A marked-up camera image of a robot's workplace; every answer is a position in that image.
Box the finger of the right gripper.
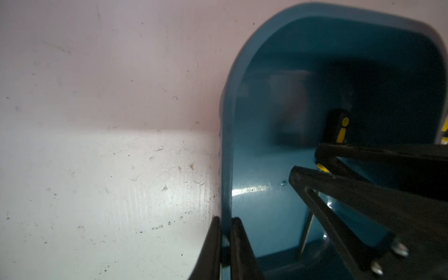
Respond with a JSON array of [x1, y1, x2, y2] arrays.
[[289, 166, 448, 280], [315, 143, 448, 200]]

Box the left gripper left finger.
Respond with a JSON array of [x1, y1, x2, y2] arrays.
[[189, 217, 222, 280]]

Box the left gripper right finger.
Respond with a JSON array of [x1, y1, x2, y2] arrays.
[[230, 218, 265, 280]]

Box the file tool one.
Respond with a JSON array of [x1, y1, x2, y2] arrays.
[[440, 116, 448, 145]]

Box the file tool seven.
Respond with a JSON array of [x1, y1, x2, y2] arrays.
[[297, 108, 350, 260]]

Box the teal plastic storage box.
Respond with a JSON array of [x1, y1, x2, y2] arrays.
[[220, 3, 448, 280]]

